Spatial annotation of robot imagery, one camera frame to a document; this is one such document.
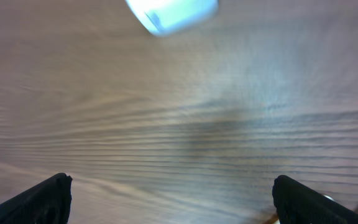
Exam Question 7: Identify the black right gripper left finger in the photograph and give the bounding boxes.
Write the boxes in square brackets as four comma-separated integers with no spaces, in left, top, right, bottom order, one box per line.
[0,173,72,224]

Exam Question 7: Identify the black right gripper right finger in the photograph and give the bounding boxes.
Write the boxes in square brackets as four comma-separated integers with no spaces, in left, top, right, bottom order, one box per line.
[272,175,358,224]

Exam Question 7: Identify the white barcode scanner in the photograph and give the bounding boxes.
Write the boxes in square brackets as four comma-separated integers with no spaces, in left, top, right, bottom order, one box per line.
[126,0,219,36]

